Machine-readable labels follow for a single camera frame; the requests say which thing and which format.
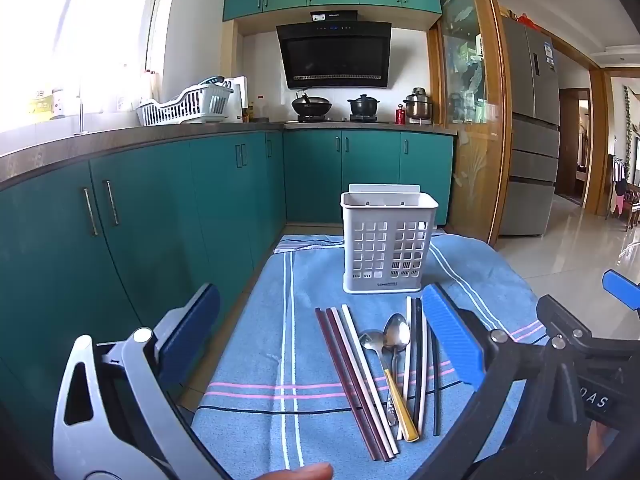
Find white cutting board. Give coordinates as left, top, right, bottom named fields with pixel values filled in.
left=225, top=76, right=249, bottom=122

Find black range hood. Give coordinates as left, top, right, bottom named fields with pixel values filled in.
left=276, top=10, right=392, bottom=90

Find stainless steel pot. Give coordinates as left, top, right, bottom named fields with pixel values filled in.
left=403, top=87, right=434, bottom=120

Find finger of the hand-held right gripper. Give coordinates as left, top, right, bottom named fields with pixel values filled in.
left=537, top=294, right=594, bottom=351
left=602, top=268, right=640, bottom=312

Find steel spoon gold handle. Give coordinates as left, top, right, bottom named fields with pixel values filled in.
left=359, top=329, right=420, bottom=443

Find wooden framed glass sliding door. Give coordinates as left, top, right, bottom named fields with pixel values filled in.
left=427, top=0, right=513, bottom=246

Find white dish rack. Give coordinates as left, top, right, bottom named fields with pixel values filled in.
left=136, top=82, right=235, bottom=127

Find steel faucet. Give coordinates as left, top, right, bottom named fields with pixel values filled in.
left=74, top=77, right=91, bottom=136

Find black lidded pot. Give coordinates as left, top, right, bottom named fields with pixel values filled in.
left=348, top=93, right=382, bottom=117

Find yellow box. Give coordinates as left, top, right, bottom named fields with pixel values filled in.
left=27, top=87, right=53, bottom=117

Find person's left hand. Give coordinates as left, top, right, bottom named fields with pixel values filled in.
left=257, top=462, right=335, bottom=480

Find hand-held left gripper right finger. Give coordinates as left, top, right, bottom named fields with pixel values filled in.
left=421, top=284, right=591, bottom=480

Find silver refrigerator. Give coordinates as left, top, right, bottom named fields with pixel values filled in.
left=497, top=15, right=561, bottom=237

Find grey kitchen countertop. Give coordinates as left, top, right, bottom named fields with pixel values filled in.
left=0, top=120, right=458, bottom=191

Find green vine garland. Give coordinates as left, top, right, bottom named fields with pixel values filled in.
left=622, top=85, right=636, bottom=147

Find black wok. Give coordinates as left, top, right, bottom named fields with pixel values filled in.
left=291, top=90, right=333, bottom=117

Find person's right hand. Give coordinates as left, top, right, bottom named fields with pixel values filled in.
left=590, top=421, right=622, bottom=467

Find teal base cabinets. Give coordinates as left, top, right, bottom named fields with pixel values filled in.
left=0, top=130, right=456, bottom=480

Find white lattice utensil holder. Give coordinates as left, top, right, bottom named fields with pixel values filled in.
left=341, top=183, right=440, bottom=295

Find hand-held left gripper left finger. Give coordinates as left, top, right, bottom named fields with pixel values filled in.
left=52, top=282, right=236, bottom=480

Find kitchen window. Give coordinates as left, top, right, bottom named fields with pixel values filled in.
left=0, top=0, right=166, bottom=131

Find wooden chair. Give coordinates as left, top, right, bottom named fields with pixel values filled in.
left=622, top=185, right=640, bottom=232

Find blue striped towel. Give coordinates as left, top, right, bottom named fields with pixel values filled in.
left=192, top=232, right=551, bottom=480

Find gas stove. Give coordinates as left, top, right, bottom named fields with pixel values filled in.
left=285, top=114, right=391, bottom=125

